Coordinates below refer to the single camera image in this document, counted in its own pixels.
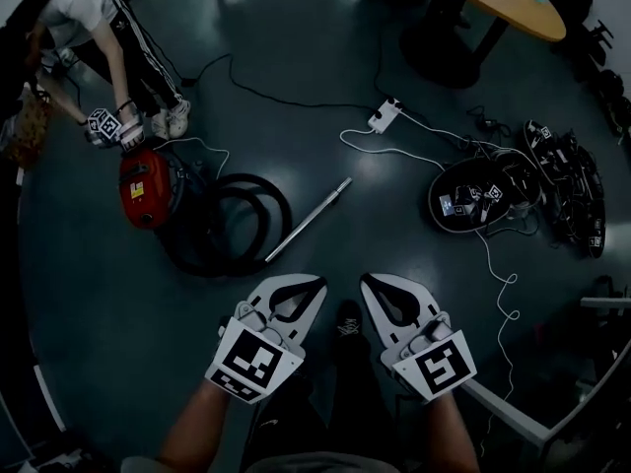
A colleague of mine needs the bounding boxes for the black open equipment case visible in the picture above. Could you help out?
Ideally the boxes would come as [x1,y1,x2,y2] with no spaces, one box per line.
[427,155,543,236]
[522,118,607,260]

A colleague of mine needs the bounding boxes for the black vacuum hose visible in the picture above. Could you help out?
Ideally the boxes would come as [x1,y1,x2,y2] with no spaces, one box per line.
[160,172,295,279]

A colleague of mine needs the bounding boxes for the black armrest office chair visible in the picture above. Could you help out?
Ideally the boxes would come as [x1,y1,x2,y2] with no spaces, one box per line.
[566,17,616,68]

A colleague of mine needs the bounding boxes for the white power cord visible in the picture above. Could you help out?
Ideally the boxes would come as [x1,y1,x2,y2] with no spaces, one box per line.
[155,136,232,181]

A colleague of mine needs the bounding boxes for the person's left forearm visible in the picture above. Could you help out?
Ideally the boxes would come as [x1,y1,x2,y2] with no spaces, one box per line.
[157,380,233,465]

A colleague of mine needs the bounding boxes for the person's right shoe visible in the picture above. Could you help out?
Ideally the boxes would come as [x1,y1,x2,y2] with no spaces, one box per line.
[334,299,365,347]

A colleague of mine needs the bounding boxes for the black power cable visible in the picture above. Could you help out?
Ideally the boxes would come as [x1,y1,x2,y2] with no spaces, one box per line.
[180,51,386,115]

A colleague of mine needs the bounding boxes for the yellow patterned bag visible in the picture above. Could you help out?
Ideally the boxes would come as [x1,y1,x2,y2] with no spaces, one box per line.
[2,91,53,171]

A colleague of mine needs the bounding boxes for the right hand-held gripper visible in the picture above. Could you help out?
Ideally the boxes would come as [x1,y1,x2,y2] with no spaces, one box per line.
[358,272,479,403]

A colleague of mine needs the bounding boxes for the white power strip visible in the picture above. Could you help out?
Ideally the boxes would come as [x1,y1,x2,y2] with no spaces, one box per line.
[367,97,405,135]

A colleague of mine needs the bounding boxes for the red teal vacuum cleaner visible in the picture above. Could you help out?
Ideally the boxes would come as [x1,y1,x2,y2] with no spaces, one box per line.
[117,146,208,236]

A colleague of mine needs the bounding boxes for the person's right forearm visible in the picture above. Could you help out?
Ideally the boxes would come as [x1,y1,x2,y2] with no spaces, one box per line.
[418,386,482,473]

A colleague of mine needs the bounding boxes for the person's black trousers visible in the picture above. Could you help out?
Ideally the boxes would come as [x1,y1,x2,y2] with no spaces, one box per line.
[241,332,400,467]

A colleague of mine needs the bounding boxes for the chrome metal tube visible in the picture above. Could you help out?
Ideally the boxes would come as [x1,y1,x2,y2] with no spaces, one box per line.
[264,176,354,264]

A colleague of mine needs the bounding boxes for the white office desk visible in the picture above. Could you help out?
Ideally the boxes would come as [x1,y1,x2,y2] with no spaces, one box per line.
[460,296,631,455]

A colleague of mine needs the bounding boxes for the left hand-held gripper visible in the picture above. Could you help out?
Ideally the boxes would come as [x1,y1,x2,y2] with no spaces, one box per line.
[204,272,329,407]

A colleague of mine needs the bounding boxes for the white power cable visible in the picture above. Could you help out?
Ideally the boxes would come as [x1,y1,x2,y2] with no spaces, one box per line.
[338,108,522,403]

